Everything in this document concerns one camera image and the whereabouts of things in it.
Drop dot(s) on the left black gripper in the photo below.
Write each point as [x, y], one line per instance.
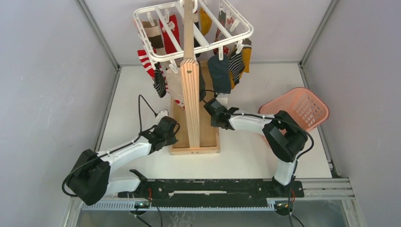
[172, 140]

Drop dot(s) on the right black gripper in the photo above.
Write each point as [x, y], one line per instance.
[213, 123]

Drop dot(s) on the wooden hanger stand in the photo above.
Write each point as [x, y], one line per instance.
[195, 136]

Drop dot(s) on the pink plastic basket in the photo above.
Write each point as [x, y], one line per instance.
[307, 109]

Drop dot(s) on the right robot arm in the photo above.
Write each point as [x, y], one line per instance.
[287, 140]

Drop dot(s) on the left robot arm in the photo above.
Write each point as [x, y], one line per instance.
[93, 175]

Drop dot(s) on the white plastic sock hanger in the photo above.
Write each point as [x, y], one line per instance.
[240, 30]

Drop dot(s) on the dark blue sock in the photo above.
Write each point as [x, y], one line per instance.
[219, 72]

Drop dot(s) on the black white striped sock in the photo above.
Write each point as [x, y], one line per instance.
[159, 81]

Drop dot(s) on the grey white sock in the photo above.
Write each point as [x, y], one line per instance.
[174, 82]

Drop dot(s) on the black striped narrow sock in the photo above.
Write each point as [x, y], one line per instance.
[236, 67]

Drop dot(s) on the yellow brown striped sock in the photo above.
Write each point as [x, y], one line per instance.
[246, 52]

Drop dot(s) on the red white striped sock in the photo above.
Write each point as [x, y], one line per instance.
[146, 63]

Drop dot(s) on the mustard yellow sock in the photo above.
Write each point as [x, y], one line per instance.
[205, 21]

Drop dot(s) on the brown beige block sock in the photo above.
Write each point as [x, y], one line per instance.
[154, 35]

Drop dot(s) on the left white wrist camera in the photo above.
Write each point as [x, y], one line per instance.
[162, 114]

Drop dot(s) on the black mounting rail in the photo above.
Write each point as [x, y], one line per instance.
[214, 193]

